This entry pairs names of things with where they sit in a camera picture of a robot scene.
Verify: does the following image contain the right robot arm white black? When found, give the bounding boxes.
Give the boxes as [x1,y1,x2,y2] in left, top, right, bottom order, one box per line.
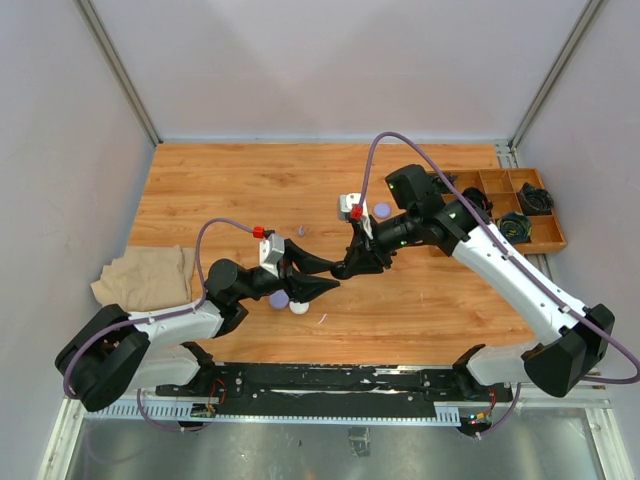
[332,164,615,400]

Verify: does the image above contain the black earbud charging case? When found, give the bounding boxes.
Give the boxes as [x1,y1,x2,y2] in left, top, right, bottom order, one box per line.
[330,262,349,280]

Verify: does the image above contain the wooden compartment tray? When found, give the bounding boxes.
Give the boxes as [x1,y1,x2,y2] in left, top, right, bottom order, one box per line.
[445,169,567,254]

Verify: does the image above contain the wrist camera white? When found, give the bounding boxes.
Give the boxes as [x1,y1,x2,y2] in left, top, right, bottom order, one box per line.
[337,193,364,221]
[259,233,285,277]

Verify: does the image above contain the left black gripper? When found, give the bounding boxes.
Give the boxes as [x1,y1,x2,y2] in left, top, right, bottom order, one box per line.
[235,239,341,303]

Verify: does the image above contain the purple charging case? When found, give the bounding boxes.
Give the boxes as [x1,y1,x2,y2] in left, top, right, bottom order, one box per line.
[269,290,290,310]
[373,202,392,219]

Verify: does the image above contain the rolled black tie centre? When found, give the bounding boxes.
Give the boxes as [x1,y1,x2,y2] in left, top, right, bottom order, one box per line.
[462,187,493,217]

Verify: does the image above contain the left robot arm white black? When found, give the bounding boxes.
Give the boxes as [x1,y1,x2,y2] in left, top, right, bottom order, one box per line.
[54,235,340,412]

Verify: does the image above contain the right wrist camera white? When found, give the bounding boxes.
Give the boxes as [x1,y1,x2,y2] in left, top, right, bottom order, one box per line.
[337,193,364,221]

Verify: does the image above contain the beige folded cloth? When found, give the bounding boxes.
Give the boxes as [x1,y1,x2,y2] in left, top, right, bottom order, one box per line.
[91,246,195,312]

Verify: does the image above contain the rolled dark tie top left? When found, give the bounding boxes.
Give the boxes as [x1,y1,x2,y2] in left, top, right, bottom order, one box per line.
[430,173,458,195]

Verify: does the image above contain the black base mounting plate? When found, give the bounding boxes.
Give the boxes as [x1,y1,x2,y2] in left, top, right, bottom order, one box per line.
[155,363,497,408]

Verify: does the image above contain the white slotted cable duct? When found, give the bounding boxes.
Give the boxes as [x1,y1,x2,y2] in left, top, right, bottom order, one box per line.
[95,397,461,427]

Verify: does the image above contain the rolled dark tie right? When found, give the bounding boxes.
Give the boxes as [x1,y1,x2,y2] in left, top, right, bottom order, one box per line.
[517,182,554,216]

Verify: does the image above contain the rolled blue yellow tie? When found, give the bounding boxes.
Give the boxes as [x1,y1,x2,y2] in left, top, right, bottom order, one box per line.
[496,211,532,244]

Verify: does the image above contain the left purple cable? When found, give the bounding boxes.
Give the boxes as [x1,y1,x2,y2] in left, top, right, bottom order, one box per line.
[62,217,265,399]

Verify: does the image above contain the rolled dark tie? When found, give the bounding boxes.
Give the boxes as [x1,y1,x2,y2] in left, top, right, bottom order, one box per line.
[517,182,554,216]
[430,173,458,195]

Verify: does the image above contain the white earbud charging case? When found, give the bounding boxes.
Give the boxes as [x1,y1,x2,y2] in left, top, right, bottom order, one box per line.
[289,301,310,315]

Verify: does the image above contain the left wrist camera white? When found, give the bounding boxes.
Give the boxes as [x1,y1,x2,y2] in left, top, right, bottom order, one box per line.
[259,233,285,277]

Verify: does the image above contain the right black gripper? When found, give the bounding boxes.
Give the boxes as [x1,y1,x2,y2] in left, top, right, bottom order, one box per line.
[342,208,420,275]

